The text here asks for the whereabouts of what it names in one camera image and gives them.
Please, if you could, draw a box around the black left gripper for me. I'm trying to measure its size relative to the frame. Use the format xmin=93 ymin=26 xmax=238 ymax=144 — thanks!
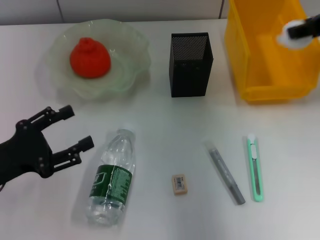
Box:
xmin=0 ymin=104 xmax=95 ymax=183

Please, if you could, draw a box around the white paper ball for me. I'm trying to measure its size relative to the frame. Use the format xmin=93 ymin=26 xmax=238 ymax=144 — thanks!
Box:
xmin=276 ymin=19 xmax=319 ymax=50

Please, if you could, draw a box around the clear water bottle green label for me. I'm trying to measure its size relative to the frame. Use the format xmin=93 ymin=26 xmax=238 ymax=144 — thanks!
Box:
xmin=85 ymin=122 xmax=137 ymax=227

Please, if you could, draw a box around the orange fruit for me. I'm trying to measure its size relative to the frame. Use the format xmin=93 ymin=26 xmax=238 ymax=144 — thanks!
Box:
xmin=69 ymin=37 xmax=112 ymax=80

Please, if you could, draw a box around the beige eraser with barcode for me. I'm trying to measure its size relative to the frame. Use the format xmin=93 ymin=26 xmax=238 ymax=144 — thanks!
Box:
xmin=171 ymin=174 xmax=190 ymax=196

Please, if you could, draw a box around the green utility knife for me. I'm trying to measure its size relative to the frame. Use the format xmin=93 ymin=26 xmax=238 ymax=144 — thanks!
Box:
xmin=243 ymin=133 xmax=265 ymax=203

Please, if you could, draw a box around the green glass fruit plate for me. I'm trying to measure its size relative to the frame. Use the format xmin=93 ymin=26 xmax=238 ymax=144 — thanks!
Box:
xmin=44 ymin=19 xmax=153 ymax=101

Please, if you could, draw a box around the black mesh pen holder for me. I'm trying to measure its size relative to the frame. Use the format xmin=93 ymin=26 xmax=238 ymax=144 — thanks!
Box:
xmin=168 ymin=32 xmax=215 ymax=98

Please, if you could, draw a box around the grey pen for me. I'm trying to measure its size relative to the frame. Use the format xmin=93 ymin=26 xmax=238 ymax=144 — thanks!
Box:
xmin=206 ymin=142 xmax=246 ymax=206

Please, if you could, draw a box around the yellow plastic bin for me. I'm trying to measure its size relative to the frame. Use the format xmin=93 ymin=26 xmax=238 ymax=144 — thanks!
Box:
xmin=224 ymin=0 xmax=320 ymax=105

